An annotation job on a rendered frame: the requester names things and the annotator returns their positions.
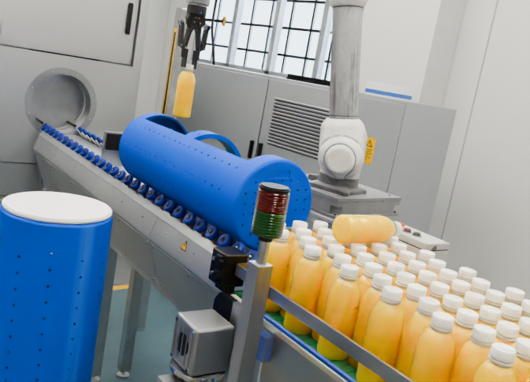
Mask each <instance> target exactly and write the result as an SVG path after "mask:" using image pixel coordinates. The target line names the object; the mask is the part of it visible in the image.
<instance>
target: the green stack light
mask: <svg viewBox="0 0 530 382"><path fill-rule="evenodd" d="M285 221H286V213H285V214H282V215H277V214H271V213H266V212H262V211H260V210H258V209H256V208H255V209H254V214H253V218H252V226H251V232H252V233H253V234H254V235H256V236H258V237H261V238H269V239H279V238H281V237H282V234H283V230H284V225H285Z"/></svg>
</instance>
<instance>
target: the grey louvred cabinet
mask: <svg viewBox="0 0 530 382"><path fill-rule="evenodd" d="M192 73H193V74H194V76H195V80H196V84H195V90H194V95H193V101H192V111H191V116H190V118H183V117H178V116H177V117H176V120H178V121H179V122H180V123H181V124H182V125H183V126H184V127H185V129H186V131H187V133H191V132H195V131H200V130H205V131H210V132H212V133H217V134H218V135H221V136H224V137H226V138H228V139H229V140H231V141H232V142H233V143H234V144H235V146H236V147H237V149H238V151H239V152H240V155H241V158H243V159H246V160H250V159H253V158H255V157H257V156H261V155H276V156H279V157H282V158H283V159H287V160H290V161H292V162H294V163H295V164H297V165H298V166H299V167H301V168H302V170H303V171H304V172H305V173H306V174H319V172H320V165H319V161H318V153H319V137H320V128H321V124H322V123H323V121H324V120H325V119H326V118H329V106H330V86H325V85H320V84H312V83H307V82H303V81H295V80H290V79H286V78H284V77H276V76H271V75H267V74H262V73H254V72H250V71H246V70H241V69H233V68H229V67H224V66H216V65H211V64H206V63H202V62H197V66H196V69H193V72H192ZM456 112H457V110H454V109H450V108H445V107H437V106H433V105H428V104H424V103H416V102H412V101H411V102H409V101H404V100H399V99H392V98H387V97H383V96H378V95H371V94H366V93H365V92H359V102H358V118H359V119H360V120H361V121H362V122H363V123H364V127H365V129H366V132H367V136H368V142H367V148H366V152H365V157H364V164H363V166H362V170H361V172H360V177H359V182H358V183H359V184H361V185H365V186H368V187H371V188H373V189H377V190H380V191H383V192H385V193H389V194H392V195H395V196H397V197H401V201H400V204H399V205H394V211H396V213H398V216H386V217H387V218H389V219H391V220H392V221H395V222H400V223H404V224H405V225H406V226H408V227H411V228H414V229H416V230H419V231H421V232H424V233H425V234H428V231H429V228H430V224H431V218H432V214H433V211H434V207H435V201H436V197H437V194H438V190H439V184H440V180H441V177H442V170H443V167H444V163H445V159H446V153H447V150H448V146H449V142H450V136H451V133H452V129H453V123H454V119H455V115H456Z"/></svg>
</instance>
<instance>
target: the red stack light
mask: <svg viewBox="0 0 530 382"><path fill-rule="evenodd" d="M289 196H290V194H289V193H288V194H277V193H269V192H266V191H263V190H261V189H260V188H258V191H257V196H256V204H255V208H256V209H258V210H260V211H262V212H266V213H271V214H277V215H282V214H285V213H287V208H288V204H289Z"/></svg>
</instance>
